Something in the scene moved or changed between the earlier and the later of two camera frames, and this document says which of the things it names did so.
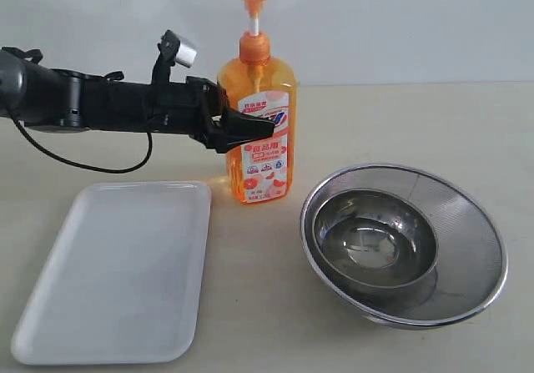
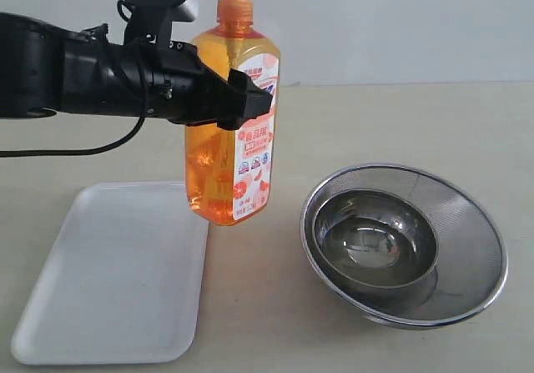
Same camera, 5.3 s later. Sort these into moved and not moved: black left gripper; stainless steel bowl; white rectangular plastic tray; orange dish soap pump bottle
Moved: orange dish soap pump bottle; black left gripper
Not moved: stainless steel bowl; white rectangular plastic tray
